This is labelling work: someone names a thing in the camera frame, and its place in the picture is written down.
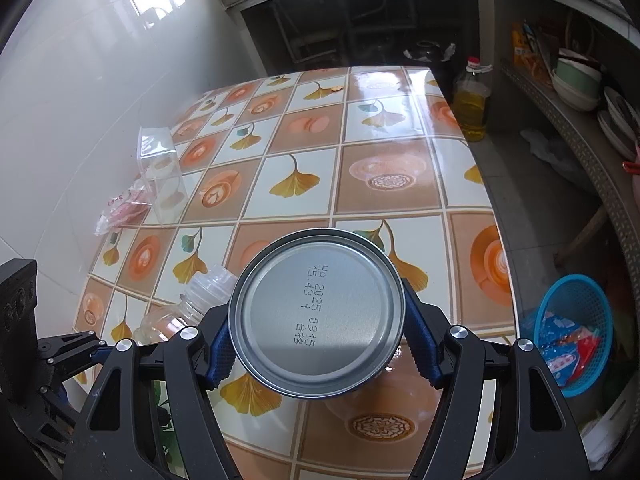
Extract metal edged shelf board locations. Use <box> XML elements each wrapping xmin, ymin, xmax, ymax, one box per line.
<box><xmin>500</xmin><ymin>57</ymin><xmax>640</xmax><ymax>411</ymax></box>

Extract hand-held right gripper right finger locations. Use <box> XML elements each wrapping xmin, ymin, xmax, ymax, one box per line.
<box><xmin>400</xmin><ymin>279</ymin><xmax>593</xmax><ymax>480</ymax></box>

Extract black bucket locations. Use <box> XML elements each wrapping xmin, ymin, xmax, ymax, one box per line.
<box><xmin>404</xmin><ymin>40</ymin><xmax>457</xmax><ymax>68</ymax></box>

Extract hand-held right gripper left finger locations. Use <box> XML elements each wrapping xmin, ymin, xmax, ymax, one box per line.
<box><xmin>62</xmin><ymin>302</ymin><xmax>238</xmax><ymax>480</ymax></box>

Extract cooking oil bottle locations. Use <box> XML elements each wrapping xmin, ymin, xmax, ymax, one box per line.
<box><xmin>452</xmin><ymin>56</ymin><xmax>492</xmax><ymax>143</ymax></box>

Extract white bowl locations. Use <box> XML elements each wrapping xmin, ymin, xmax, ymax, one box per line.
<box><xmin>551</xmin><ymin>72</ymin><xmax>601</xmax><ymax>112</ymax></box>

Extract white cloth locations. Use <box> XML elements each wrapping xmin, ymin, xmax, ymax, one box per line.
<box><xmin>520</xmin><ymin>128</ymin><xmax>586</xmax><ymax>178</ymax></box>

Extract pink white wrapper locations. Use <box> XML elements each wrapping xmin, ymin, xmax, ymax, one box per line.
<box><xmin>94</xmin><ymin>177</ymin><xmax>153</xmax><ymax>236</ymax></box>

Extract white plates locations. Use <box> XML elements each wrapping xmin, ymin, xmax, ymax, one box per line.
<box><xmin>597</xmin><ymin>86</ymin><xmax>640</xmax><ymax>161</ymax></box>

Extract white plastic bag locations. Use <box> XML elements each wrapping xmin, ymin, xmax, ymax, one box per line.
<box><xmin>580</xmin><ymin>400</ymin><xmax>631</xmax><ymax>468</ymax></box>

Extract red snack packet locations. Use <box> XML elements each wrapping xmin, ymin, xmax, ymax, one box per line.
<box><xmin>570</xmin><ymin>327</ymin><xmax>603</xmax><ymax>381</ymax></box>

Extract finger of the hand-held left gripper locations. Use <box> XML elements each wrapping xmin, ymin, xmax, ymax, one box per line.
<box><xmin>37</xmin><ymin>332</ymin><xmax>113</xmax><ymax>378</ymax></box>
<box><xmin>27</xmin><ymin>385</ymin><xmax>76</xmax><ymax>456</ymax></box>

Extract wooden stick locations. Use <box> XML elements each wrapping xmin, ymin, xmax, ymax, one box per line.
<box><xmin>554</xmin><ymin>205</ymin><xmax>608</xmax><ymax>266</ymax></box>

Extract clear plastic box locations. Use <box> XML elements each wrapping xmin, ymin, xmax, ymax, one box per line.
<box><xmin>136</xmin><ymin>126</ymin><xmax>189</xmax><ymax>226</ymax></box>

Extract orange snack packet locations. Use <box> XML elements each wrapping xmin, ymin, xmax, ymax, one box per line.
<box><xmin>511</xmin><ymin>20</ymin><xmax>546</xmax><ymax>81</ymax></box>

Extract green label plastic bottle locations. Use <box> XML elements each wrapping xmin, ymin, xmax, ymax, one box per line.
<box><xmin>132</xmin><ymin>265</ymin><xmax>240</xmax><ymax>413</ymax></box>

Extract red label tin can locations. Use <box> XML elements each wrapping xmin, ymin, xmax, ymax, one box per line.
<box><xmin>227</xmin><ymin>229</ymin><xmax>406</xmax><ymax>401</ymax></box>

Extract blue plastic basket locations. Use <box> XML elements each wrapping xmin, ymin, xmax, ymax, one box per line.
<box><xmin>532</xmin><ymin>274</ymin><xmax>614</xmax><ymax>399</ymax></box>

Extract green bowl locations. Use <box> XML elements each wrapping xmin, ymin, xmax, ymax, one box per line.
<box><xmin>555</xmin><ymin>57</ymin><xmax>602</xmax><ymax>88</ymax></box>

